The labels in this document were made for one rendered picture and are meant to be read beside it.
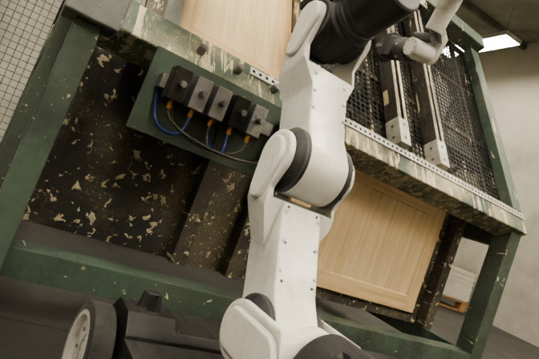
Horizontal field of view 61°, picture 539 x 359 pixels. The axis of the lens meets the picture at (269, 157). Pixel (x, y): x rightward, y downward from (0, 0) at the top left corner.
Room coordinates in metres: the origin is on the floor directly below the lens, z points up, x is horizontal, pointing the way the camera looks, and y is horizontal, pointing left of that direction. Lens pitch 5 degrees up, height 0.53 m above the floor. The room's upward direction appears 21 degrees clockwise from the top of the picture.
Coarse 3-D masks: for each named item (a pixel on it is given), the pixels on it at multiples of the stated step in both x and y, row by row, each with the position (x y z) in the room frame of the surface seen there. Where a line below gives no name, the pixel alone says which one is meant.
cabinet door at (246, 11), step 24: (192, 0) 1.43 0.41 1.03; (216, 0) 1.50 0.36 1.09; (240, 0) 1.58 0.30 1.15; (264, 0) 1.67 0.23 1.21; (288, 0) 1.76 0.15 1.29; (192, 24) 1.39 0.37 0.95; (216, 24) 1.46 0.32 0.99; (240, 24) 1.53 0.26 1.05; (264, 24) 1.61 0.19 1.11; (288, 24) 1.70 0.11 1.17; (240, 48) 1.49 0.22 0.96; (264, 48) 1.56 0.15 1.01
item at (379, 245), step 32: (352, 192) 1.96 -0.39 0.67; (384, 192) 2.04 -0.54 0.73; (352, 224) 1.99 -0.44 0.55; (384, 224) 2.08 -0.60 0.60; (416, 224) 2.17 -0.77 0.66; (320, 256) 1.94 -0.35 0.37; (352, 256) 2.02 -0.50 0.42; (384, 256) 2.11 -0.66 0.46; (416, 256) 2.21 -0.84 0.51; (352, 288) 2.05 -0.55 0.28; (384, 288) 2.14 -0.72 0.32; (416, 288) 2.24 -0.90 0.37
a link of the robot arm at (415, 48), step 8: (416, 32) 1.59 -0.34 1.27; (424, 32) 1.56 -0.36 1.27; (408, 40) 1.55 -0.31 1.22; (416, 40) 1.52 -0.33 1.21; (424, 40) 1.55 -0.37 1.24; (432, 40) 1.53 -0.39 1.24; (400, 48) 1.61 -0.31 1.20; (408, 48) 1.54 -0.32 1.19; (416, 48) 1.52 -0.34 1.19; (424, 48) 1.53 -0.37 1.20; (432, 48) 1.55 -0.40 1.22; (400, 56) 1.62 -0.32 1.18; (408, 56) 1.58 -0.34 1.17; (416, 56) 1.54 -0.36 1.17; (424, 56) 1.55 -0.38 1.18; (432, 56) 1.55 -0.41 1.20
